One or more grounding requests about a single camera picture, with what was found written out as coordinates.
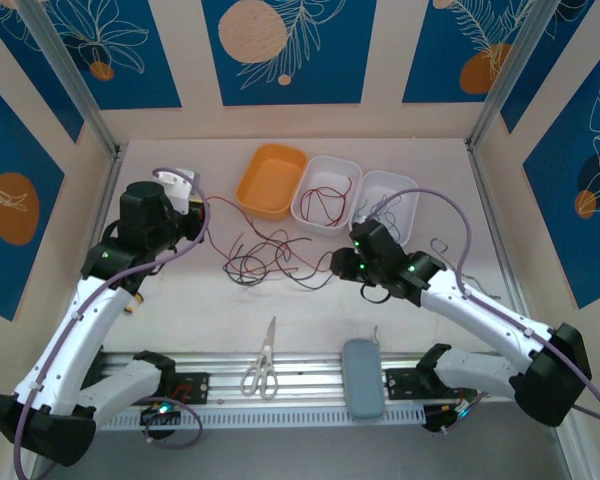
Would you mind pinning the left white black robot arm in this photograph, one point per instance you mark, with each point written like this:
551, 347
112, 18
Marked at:
70, 350

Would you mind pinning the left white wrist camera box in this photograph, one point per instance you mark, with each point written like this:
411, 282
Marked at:
177, 192

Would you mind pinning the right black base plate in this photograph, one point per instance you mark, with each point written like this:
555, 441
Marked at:
405, 385

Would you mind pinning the aluminium rail frame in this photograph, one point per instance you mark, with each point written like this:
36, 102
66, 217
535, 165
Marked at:
310, 375

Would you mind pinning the aluminium corner post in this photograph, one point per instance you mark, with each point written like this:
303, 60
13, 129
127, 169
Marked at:
65, 70
515, 70

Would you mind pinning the orange plastic bin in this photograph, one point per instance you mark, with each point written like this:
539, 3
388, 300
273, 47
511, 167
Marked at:
270, 180

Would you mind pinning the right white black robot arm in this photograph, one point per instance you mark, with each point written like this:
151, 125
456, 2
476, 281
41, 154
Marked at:
480, 315

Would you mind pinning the silver metal tongs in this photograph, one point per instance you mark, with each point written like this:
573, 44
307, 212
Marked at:
440, 242

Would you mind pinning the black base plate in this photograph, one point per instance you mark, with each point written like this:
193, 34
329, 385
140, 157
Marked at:
195, 387
405, 385

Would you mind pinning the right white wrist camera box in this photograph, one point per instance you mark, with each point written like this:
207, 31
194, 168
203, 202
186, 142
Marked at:
360, 218

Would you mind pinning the grey-blue zip case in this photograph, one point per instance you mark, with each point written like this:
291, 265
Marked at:
362, 380

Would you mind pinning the white plastic bin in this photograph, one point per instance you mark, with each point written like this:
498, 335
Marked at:
410, 200
325, 230

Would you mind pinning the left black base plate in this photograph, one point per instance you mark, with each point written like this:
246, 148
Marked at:
195, 387

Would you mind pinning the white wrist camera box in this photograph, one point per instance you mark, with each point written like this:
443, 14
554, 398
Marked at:
177, 192
360, 218

